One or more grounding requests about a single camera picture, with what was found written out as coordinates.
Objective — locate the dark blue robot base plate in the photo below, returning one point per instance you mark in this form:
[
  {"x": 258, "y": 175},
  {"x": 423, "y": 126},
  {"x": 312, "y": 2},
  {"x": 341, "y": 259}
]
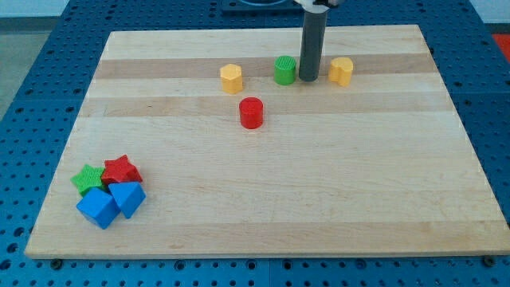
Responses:
[{"x": 258, "y": 6}]

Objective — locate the green star block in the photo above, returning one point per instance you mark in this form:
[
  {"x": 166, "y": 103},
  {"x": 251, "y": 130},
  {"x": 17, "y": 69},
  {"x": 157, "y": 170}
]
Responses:
[{"x": 88, "y": 178}]

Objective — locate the red cylinder block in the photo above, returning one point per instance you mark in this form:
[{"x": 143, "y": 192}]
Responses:
[{"x": 251, "y": 112}]

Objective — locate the green cylinder block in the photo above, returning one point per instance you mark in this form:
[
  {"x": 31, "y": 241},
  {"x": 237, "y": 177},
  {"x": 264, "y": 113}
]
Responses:
[{"x": 284, "y": 70}]

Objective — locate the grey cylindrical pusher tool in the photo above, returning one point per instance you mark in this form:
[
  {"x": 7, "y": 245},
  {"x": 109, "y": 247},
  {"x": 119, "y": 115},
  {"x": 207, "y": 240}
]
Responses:
[{"x": 311, "y": 45}]

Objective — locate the blue cube block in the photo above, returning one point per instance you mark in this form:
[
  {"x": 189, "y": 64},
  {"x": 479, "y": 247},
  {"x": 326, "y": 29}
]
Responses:
[{"x": 98, "y": 207}]

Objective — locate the wooden board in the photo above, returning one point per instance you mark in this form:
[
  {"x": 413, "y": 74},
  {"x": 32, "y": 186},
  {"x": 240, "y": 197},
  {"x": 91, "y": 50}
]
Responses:
[{"x": 380, "y": 168}]

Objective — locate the blue triangular block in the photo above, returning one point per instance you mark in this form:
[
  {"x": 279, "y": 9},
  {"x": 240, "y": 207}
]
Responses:
[{"x": 128, "y": 196}]

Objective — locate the red star block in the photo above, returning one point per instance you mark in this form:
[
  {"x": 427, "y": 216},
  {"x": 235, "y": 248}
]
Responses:
[{"x": 120, "y": 170}]

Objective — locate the yellow heart block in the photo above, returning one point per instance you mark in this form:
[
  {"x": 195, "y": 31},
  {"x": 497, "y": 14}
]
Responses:
[{"x": 340, "y": 71}]

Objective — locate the yellow hexagon block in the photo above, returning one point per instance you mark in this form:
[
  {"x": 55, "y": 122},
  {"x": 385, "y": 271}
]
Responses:
[{"x": 231, "y": 78}]

